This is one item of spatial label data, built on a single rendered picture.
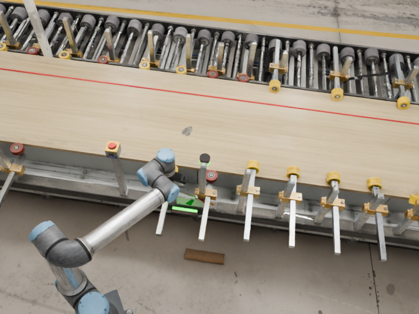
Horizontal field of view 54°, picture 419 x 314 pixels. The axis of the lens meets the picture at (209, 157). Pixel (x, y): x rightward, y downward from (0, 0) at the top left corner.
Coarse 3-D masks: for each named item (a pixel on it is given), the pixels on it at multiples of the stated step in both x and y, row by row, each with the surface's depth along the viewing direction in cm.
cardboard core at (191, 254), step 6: (186, 252) 311; (192, 252) 311; (198, 252) 311; (204, 252) 311; (210, 252) 312; (186, 258) 311; (192, 258) 310; (198, 258) 310; (204, 258) 310; (210, 258) 309; (216, 258) 309; (222, 258) 309; (222, 264) 312
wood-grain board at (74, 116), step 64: (0, 64) 301; (64, 64) 304; (0, 128) 268; (64, 128) 270; (128, 128) 272; (192, 128) 274; (256, 128) 277; (320, 128) 279; (384, 128) 281; (384, 192) 252
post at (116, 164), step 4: (112, 160) 233; (116, 160) 232; (116, 164) 236; (120, 164) 241; (116, 168) 240; (120, 168) 242; (116, 172) 243; (120, 172) 243; (116, 176) 247; (120, 176) 247; (120, 180) 250; (124, 180) 255; (120, 184) 255; (124, 184) 256; (120, 188) 259; (124, 188) 258; (120, 192) 263; (124, 192) 262
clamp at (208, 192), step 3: (195, 189) 251; (198, 189) 251; (207, 189) 252; (210, 189) 252; (213, 189) 252; (195, 192) 250; (198, 192) 250; (207, 192) 250; (210, 192) 251; (216, 192) 251; (198, 195) 251; (201, 195) 250; (204, 195) 250; (207, 195) 249; (210, 195) 249; (213, 195) 249; (201, 198) 253; (204, 198) 253; (210, 198) 252; (213, 198) 251
